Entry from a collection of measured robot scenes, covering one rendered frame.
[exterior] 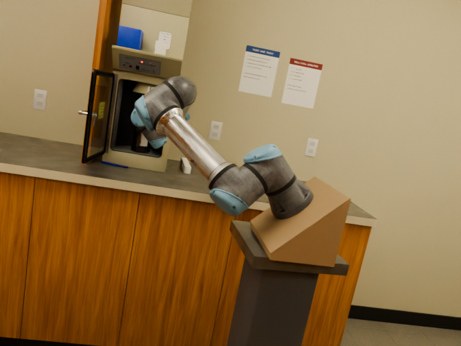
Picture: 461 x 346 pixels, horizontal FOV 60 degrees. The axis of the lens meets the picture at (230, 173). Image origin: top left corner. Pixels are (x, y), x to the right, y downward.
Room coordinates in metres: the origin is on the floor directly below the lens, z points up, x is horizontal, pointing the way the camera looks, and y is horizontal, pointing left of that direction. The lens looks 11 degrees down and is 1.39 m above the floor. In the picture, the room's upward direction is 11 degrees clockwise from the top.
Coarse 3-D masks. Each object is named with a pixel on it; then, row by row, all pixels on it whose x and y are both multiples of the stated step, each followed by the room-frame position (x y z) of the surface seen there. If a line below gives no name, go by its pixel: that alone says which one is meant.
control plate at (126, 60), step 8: (120, 56) 1.88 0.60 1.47; (128, 56) 1.87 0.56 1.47; (120, 64) 1.91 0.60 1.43; (128, 64) 1.91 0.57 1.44; (136, 64) 1.91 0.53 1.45; (144, 64) 1.90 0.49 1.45; (152, 64) 1.90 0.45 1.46; (160, 64) 1.90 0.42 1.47; (144, 72) 1.94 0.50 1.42; (152, 72) 1.94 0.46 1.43
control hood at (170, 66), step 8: (112, 48) 1.85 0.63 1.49; (120, 48) 1.85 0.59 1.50; (128, 48) 1.85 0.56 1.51; (136, 56) 1.87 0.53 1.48; (144, 56) 1.87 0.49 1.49; (152, 56) 1.87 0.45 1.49; (160, 56) 1.87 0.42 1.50; (168, 56) 1.88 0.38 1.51; (168, 64) 1.90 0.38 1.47; (176, 64) 1.90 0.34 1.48; (136, 72) 1.95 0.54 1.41; (160, 72) 1.94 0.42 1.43; (168, 72) 1.94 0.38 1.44; (176, 72) 1.94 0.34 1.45
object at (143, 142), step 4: (136, 128) 2.00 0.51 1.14; (136, 132) 1.99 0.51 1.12; (140, 132) 1.99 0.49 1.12; (136, 136) 1.99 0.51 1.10; (140, 136) 1.99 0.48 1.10; (144, 136) 1.99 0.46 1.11; (136, 140) 1.99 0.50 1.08; (140, 140) 1.99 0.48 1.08; (144, 140) 1.99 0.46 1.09; (136, 144) 1.99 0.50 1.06; (140, 144) 1.99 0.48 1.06; (144, 144) 1.99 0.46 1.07; (148, 144) 2.01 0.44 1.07
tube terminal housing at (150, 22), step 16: (128, 16) 1.96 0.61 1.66; (144, 16) 1.97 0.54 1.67; (160, 16) 1.98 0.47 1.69; (176, 16) 1.99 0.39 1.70; (144, 32) 1.97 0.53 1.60; (176, 32) 1.99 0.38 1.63; (144, 48) 1.97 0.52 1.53; (176, 48) 1.99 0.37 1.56; (144, 80) 1.98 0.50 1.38; (160, 80) 1.99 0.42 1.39; (112, 128) 1.96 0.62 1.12; (112, 160) 1.96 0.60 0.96; (128, 160) 1.97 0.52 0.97; (144, 160) 1.98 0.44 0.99; (160, 160) 2.00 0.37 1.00
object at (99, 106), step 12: (96, 84) 1.68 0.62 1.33; (108, 84) 1.86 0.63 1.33; (96, 96) 1.70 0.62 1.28; (108, 96) 1.88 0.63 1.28; (96, 108) 1.72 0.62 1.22; (108, 108) 1.91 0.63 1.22; (96, 120) 1.74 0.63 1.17; (96, 132) 1.76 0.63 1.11; (84, 144) 1.63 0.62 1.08; (96, 144) 1.78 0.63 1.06
